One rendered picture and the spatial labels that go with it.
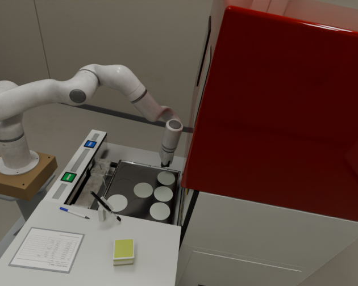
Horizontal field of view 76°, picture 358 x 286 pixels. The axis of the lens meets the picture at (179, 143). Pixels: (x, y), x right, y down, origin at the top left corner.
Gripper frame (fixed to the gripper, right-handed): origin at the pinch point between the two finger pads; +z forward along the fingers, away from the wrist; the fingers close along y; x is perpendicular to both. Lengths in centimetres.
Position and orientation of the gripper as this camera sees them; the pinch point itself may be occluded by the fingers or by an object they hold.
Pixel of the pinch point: (163, 164)
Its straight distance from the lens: 132.9
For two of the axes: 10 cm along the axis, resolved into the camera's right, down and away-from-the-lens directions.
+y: 3.3, 7.4, -5.9
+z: -2.1, 6.7, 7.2
